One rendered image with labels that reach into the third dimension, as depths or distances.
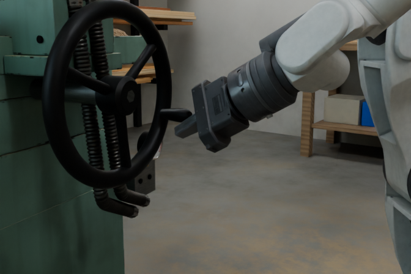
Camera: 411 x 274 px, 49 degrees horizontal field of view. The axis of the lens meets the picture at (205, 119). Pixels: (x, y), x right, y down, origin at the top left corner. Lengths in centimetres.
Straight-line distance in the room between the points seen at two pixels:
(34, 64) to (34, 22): 7
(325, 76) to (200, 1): 405
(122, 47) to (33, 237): 42
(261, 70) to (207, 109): 12
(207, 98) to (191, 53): 403
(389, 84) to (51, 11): 59
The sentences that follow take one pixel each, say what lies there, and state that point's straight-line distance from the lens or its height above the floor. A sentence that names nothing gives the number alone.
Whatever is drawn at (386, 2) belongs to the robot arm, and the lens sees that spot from 63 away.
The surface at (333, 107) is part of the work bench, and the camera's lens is 356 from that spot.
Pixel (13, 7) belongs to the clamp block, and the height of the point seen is 95.
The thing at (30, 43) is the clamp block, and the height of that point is 89.
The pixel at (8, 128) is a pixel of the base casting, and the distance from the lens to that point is 80.
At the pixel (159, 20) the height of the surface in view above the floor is 103.
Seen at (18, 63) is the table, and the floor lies 86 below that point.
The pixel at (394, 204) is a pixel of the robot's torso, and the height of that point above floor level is 54.
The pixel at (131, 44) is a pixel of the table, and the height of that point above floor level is 88.
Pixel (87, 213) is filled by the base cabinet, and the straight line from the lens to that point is 97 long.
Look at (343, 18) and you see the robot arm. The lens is 60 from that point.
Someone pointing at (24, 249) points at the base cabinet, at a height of 54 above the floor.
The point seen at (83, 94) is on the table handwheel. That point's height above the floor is 81.
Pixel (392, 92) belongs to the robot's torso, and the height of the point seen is 80.
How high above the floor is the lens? 90
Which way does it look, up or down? 11 degrees down
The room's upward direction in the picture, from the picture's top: straight up
